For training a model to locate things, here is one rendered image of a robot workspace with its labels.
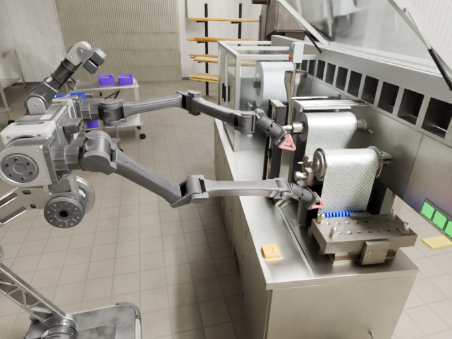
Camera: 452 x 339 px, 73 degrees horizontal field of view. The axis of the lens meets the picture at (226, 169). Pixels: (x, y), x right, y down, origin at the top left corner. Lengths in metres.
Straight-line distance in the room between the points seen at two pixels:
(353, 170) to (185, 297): 1.54
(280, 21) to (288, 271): 4.05
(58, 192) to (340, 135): 1.29
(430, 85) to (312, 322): 1.08
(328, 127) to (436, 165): 0.49
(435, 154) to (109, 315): 1.86
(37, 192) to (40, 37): 8.78
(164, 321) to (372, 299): 1.35
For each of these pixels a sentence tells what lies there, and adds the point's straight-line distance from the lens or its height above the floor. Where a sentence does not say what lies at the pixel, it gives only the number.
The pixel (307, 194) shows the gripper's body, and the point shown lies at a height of 1.15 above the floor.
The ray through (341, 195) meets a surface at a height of 1.12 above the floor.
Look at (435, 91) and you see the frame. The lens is 1.38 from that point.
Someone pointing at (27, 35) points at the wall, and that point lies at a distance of 10.18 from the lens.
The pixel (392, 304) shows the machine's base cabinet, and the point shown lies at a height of 0.69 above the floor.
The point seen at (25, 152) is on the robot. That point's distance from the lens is 1.00.
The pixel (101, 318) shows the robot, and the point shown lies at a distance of 2.12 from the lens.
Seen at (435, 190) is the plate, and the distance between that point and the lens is 1.37.
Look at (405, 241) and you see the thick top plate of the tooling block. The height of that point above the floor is 1.00.
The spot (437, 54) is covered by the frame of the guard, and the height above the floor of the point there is 1.73.
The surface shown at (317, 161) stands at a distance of 1.39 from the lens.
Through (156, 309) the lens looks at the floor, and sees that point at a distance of 2.39.
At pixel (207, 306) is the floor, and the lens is 2.37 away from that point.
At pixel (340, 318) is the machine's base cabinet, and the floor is 0.64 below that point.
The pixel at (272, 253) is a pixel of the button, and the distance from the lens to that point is 1.38.
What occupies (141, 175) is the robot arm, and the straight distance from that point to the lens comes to 1.04.
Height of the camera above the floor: 1.84
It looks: 27 degrees down
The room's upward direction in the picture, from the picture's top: 1 degrees clockwise
